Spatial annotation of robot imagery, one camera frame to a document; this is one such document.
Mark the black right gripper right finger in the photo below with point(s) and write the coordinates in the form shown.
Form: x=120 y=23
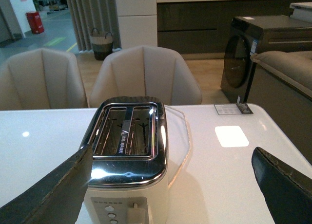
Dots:
x=287 y=192

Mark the woven laundry basket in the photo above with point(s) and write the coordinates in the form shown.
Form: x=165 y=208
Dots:
x=101 y=43

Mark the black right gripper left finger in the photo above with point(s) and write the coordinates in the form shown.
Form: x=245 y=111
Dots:
x=55 y=199

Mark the cream and chrome toaster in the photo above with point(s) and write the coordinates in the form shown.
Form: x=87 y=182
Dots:
x=129 y=180

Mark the black white table label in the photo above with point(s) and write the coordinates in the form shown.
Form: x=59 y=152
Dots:
x=232 y=109

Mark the beige chair on left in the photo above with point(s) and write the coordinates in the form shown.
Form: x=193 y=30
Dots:
x=41 y=79

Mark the grey pleated curtain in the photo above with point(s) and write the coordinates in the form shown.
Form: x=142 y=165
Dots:
x=89 y=14

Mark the black washing machine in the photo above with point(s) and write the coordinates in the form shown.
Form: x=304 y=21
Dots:
x=258 y=34

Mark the dark kitchen counter cabinet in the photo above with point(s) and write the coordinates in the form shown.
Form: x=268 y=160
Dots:
x=193 y=27

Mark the beige cushioned sofa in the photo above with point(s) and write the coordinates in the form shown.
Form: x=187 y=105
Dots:
x=282 y=86

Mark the white tall cabinet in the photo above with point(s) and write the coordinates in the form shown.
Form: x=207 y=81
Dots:
x=137 y=22

